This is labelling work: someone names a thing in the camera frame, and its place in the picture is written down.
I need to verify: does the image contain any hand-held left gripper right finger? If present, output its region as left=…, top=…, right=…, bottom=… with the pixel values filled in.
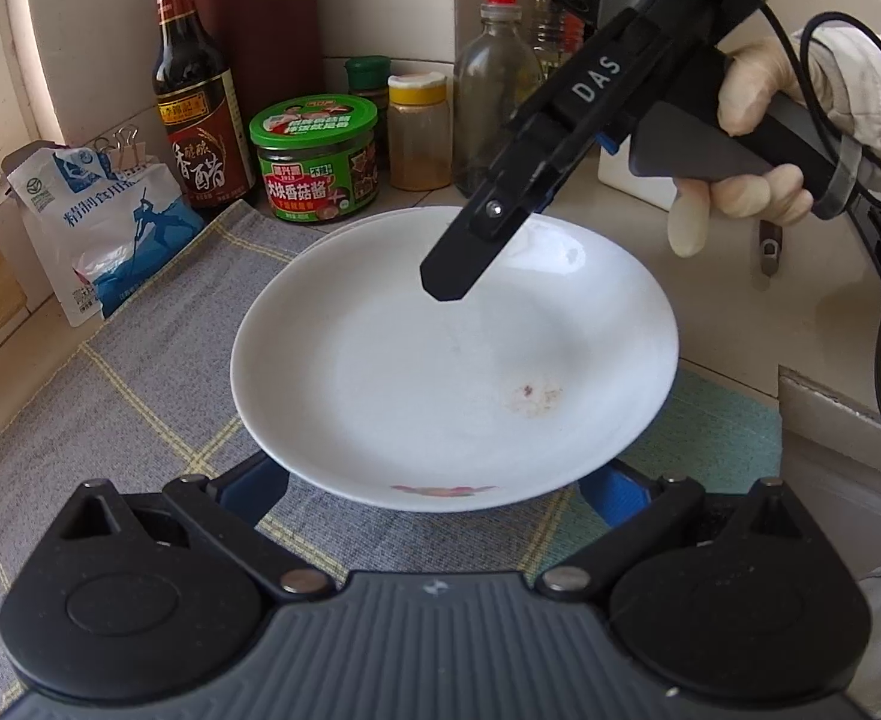
left=534, top=463, right=835, bottom=601

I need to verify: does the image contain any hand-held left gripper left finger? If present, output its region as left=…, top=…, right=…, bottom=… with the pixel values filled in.
left=43, top=454, right=332, bottom=601

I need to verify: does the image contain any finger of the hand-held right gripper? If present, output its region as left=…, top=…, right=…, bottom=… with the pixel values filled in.
left=419, top=154, right=567, bottom=306

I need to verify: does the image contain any person's right hand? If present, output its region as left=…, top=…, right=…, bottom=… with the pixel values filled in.
left=667, top=36, right=831, bottom=258

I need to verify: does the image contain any oil bottle with green label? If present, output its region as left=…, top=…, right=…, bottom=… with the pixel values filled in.
left=534, top=0, right=572, bottom=80

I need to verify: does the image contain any yellow-lidded spice jar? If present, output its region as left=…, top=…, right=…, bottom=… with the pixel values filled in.
left=387, top=72, right=452, bottom=192

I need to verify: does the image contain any white plastic box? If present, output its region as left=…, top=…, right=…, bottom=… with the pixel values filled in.
left=597, top=152, right=685, bottom=212

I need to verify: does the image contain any clear bottle with red cap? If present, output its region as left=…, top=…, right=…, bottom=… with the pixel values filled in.
left=453, top=0, right=545, bottom=198

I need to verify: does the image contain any grey and teal checked cloth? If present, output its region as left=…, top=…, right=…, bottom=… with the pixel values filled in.
left=0, top=201, right=784, bottom=691

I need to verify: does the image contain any green-lidded sauce jar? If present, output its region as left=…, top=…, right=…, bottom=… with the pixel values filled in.
left=249, top=95, right=380, bottom=222

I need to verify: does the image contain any small green-lidded jar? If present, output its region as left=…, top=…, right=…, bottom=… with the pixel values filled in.
left=345, top=55, right=391, bottom=102

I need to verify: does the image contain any dark red knife block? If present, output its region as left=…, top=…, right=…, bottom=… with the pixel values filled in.
left=185, top=0, right=326, bottom=143

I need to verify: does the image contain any blue and white salt bag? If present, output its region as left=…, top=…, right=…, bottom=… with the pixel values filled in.
left=1, top=142, right=209, bottom=329

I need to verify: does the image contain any dark vinegar bottle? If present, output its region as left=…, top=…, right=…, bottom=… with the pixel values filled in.
left=149, top=0, right=256, bottom=211

